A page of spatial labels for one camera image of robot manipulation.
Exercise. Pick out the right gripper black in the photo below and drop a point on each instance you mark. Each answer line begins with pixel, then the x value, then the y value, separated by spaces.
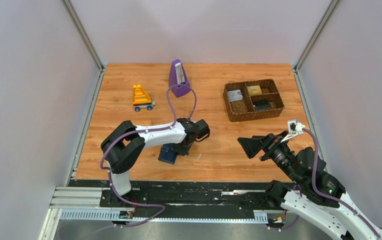
pixel 266 143

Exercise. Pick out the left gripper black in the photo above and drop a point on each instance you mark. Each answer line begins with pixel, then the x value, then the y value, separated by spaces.
pixel 183 151

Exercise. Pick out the blue leather card holder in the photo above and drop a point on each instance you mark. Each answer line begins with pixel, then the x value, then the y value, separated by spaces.
pixel 167 153

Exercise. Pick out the white silver card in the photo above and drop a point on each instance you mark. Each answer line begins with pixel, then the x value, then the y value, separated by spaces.
pixel 234 95

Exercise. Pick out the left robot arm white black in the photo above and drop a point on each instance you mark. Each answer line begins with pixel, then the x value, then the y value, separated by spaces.
pixel 122 148

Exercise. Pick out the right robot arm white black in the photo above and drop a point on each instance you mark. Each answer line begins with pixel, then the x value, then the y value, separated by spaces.
pixel 321 200

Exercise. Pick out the gold card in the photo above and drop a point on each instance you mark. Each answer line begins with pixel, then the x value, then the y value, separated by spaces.
pixel 254 90

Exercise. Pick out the brown wicker divided basket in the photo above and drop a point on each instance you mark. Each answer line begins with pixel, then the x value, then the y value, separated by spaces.
pixel 243 110

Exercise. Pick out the purple metronome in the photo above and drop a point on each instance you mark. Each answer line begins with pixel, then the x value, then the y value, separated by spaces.
pixel 178 79

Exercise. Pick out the yellow toy on wheels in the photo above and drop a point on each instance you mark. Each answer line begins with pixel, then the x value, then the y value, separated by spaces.
pixel 141 99

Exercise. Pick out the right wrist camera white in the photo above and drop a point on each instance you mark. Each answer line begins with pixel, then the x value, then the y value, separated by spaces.
pixel 295 128

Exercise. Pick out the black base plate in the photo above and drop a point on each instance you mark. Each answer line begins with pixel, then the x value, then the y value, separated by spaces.
pixel 195 200

